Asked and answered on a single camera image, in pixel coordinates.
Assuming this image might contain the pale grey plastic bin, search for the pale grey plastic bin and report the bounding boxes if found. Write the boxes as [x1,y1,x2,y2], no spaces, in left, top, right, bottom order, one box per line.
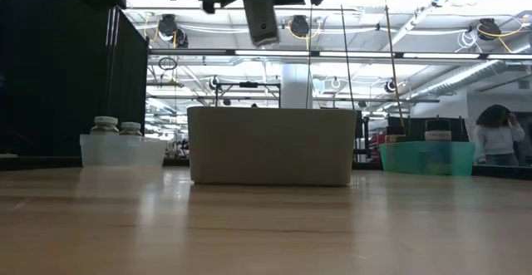
[186,106,357,187]

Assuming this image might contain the silver ventilation duct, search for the silver ventilation duct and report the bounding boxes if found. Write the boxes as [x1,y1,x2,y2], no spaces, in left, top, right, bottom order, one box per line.
[409,60,510,98]

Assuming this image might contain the long ceiling light bar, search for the long ceiling light bar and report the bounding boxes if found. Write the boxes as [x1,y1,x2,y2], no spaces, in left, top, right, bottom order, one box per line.
[148,48,532,60]

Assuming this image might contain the bagel seasoning jar white lid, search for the bagel seasoning jar white lid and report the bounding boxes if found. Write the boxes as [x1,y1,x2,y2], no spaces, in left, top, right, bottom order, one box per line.
[90,115,120,136]
[119,120,143,137]

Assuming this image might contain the teal plastic bin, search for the teal plastic bin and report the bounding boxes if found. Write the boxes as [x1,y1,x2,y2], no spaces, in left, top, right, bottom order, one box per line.
[378,140,477,177]

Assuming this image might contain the white-label supplement bottle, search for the white-label supplement bottle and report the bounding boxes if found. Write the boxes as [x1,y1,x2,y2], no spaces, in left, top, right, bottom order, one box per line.
[242,0,281,48]

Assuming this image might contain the black metal gantry frame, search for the black metal gantry frame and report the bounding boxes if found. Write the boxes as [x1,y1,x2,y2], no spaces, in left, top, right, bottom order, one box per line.
[214,81,282,108]

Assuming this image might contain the black ceiling cable reel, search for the black ceiling cable reel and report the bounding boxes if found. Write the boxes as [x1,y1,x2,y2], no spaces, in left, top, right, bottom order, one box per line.
[288,14,312,39]
[475,17,503,42]
[156,12,190,50]

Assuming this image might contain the person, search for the person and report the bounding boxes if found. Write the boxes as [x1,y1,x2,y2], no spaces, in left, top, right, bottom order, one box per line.
[473,104,526,167]

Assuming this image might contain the black background panel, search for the black background panel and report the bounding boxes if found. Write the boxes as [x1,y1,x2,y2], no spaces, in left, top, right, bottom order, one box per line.
[386,115,470,143]

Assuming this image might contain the purple-label spice bottle black lid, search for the purple-label spice bottle black lid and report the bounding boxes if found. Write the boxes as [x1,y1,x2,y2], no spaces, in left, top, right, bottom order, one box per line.
[424,119,453,143]

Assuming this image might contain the yellow hanging cable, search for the yellow hanging cable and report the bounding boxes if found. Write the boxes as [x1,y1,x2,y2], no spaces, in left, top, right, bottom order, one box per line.
[381,0,406,129]

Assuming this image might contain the clear plastic bin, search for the clear plastic bin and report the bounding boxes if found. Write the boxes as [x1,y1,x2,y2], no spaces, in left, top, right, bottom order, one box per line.
[79,133,168,169]

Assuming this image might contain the black hanging cable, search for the black hanging cable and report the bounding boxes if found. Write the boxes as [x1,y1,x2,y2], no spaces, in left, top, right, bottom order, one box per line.
[336,0,356,110]

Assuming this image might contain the white building column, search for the white building column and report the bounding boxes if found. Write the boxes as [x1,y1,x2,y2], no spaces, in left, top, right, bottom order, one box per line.
[281,62,313,109]

